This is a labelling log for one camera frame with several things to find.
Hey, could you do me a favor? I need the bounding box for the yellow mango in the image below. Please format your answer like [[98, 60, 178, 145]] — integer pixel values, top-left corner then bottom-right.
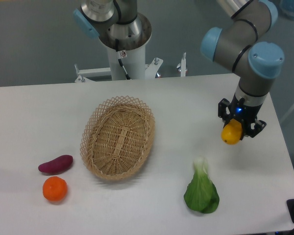
[[221, 119, 243, 145]]

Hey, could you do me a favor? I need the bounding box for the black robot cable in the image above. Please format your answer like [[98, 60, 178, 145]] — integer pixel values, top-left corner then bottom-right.
[[114, 39, 132, 80]]

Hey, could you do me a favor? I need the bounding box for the woven wicker basket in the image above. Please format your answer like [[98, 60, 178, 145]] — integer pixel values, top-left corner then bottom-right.
[[80, 96, 155, 181]]

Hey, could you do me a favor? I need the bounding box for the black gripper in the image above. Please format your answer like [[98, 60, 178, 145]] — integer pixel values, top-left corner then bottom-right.
[[218, 94, 267, 141]]

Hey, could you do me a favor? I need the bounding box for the purple sweet potato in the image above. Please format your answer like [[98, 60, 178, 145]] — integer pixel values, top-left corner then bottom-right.
[[38, 155, 74, 175]]

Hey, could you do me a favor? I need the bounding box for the green bok choy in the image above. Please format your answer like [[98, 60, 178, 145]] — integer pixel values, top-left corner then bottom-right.
[[184, 158, 220, 214]]

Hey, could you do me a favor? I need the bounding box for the orange tangerine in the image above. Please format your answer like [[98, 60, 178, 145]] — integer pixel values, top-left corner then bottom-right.
[[42, 176, 68, 202]]

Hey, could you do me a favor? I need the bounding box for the blue bag in background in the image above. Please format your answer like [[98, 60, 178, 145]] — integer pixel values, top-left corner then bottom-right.
[[279, 0, 294, 21]]

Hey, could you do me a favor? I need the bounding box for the white frame bracket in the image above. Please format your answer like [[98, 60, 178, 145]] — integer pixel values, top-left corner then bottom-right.
[[74, 64, 112, 83]]

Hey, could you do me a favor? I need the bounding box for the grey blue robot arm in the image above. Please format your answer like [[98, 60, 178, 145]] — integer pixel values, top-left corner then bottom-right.
[[73, 0, 284, 144]]

